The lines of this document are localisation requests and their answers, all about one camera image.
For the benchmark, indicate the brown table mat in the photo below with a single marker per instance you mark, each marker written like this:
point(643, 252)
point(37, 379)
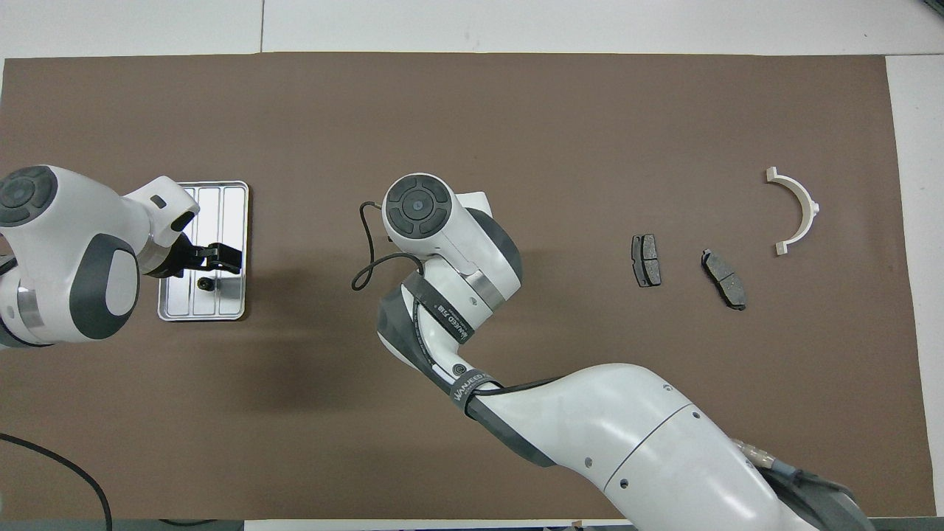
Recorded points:
point(553, 110)

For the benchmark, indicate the dark grey curved brake pad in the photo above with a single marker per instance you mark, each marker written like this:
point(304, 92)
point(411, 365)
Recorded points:
point(724, 280)

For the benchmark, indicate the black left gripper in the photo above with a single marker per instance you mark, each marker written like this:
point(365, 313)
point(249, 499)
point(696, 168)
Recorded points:
point(175, 258)

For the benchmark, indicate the white curved plastic bracket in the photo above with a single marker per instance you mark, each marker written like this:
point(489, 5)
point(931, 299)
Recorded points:
point(810, 214)

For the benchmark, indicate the silver metal tray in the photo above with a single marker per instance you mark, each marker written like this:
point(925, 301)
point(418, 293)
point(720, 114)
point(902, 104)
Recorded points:
point(228, 221)

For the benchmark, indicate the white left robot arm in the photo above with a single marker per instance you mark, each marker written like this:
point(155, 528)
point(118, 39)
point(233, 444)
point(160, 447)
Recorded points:
point(66, 221)

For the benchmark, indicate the dark grey grooved brake pad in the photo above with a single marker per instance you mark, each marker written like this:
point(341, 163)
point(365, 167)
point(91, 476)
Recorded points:
point(647, 262)

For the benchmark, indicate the small black bearing gear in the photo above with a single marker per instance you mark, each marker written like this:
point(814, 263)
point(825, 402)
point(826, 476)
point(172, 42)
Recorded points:
point(206, 284)

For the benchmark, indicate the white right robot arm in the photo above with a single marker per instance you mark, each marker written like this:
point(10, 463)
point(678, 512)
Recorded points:
point(627, 420)

